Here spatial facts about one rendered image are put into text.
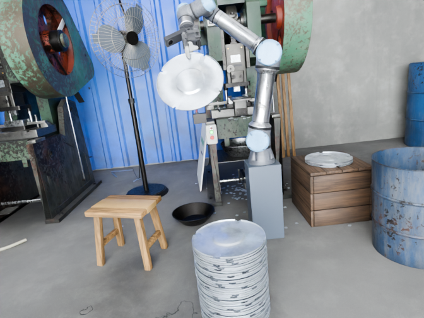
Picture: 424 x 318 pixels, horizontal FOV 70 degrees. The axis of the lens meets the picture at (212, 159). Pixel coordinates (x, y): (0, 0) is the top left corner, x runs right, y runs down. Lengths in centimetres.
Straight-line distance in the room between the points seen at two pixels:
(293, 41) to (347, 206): 111
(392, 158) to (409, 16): 267
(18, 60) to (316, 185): 203
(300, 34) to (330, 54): 174
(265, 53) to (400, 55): 294
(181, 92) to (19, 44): 132
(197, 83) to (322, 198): 105
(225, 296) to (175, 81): 88
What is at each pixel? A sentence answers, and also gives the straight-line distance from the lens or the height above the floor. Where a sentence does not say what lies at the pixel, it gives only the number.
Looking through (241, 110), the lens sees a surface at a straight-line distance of 230.
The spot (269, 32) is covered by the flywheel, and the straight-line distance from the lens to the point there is 282.
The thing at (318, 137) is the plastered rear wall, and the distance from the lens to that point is 393.
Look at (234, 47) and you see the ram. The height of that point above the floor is 115.
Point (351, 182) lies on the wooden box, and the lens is 197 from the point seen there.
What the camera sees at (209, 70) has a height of 98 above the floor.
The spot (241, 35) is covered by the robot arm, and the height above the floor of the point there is 114.
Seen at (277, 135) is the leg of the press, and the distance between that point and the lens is 225.
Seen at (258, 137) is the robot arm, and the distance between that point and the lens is 152.
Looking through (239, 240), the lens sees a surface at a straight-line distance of 119.
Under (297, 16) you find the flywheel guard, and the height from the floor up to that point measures 126.
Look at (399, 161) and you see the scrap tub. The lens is 193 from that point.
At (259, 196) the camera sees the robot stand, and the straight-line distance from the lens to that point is 173.
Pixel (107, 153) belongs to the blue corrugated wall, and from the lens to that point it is 381.
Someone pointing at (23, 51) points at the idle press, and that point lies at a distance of 236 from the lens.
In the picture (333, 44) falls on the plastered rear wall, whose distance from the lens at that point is 392.
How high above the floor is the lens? 94
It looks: 15 degrees down
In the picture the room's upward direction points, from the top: 6 degrees counter-clockwise
